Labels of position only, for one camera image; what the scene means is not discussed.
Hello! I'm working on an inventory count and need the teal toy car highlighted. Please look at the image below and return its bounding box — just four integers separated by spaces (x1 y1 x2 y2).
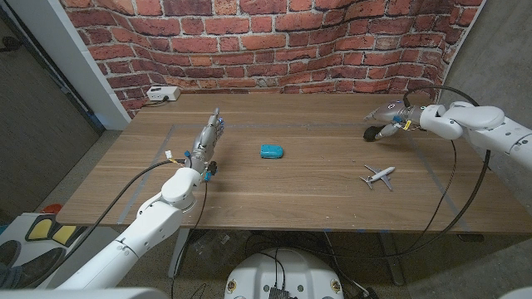
259 144 285 159

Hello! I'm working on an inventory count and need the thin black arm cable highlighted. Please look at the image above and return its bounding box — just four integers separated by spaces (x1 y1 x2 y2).
398 140 458 254
169 180 209 299

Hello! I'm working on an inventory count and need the black power strip cable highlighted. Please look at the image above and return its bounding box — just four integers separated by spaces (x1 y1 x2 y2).
140 96 170 109

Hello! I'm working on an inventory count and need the white board with yellow shapes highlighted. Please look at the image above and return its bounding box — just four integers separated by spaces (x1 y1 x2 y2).
0 212 82 267

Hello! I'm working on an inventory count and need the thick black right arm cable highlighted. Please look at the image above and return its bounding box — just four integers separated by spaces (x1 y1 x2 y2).
290 84 492 262

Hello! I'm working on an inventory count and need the white blue toy airplane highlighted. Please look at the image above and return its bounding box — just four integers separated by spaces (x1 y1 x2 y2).
359 164 397 191

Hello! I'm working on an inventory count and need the white table leg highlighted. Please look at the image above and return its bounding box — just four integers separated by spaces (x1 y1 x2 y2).
167 228 190 279

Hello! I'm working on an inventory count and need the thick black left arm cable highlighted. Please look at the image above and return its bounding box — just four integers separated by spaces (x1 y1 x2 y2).
45 158 188 271

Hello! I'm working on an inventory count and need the grey table leg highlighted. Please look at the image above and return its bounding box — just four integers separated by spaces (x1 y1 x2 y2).
378 232 405 287

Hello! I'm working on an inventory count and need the black rubber air blower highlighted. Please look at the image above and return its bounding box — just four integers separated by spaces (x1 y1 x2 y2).
362 125 382 143

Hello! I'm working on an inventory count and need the black door handle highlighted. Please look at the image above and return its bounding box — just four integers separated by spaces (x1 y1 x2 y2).
0 36 22 53

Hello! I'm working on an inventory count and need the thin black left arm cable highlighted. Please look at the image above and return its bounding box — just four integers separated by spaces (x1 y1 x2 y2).
169 180 209 299

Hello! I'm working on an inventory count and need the white power strip box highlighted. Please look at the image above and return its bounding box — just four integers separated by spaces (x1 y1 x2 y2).
145 86 181 102

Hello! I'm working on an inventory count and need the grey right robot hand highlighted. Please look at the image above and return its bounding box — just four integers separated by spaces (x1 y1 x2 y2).
362 100 426 141

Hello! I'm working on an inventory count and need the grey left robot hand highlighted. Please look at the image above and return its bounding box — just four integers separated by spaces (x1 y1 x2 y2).
189 107 226 174

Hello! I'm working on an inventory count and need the grey tape outline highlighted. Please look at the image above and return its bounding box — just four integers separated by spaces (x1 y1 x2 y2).
118 121 473 233

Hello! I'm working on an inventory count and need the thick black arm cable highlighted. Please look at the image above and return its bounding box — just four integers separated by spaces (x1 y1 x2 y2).
290 84 492 262
45 158 188 271

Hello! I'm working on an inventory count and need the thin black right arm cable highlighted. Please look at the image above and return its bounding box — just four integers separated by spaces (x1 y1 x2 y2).
398 140 458 254

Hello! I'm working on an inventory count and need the white door frame post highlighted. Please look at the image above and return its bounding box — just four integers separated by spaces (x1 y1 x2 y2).
7 0 132 131

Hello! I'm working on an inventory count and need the white robot torso base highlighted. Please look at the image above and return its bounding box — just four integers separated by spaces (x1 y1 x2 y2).
224 248 345 299

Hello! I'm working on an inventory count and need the person leg and shoe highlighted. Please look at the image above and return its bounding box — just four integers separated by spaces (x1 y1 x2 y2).
0 247 67 290

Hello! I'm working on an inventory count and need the clear plastic bag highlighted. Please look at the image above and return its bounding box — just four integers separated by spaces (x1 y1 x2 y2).
189 230 250 275

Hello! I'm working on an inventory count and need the red brick printed backdrop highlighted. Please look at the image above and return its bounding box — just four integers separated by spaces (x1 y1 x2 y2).
57 0 485 120

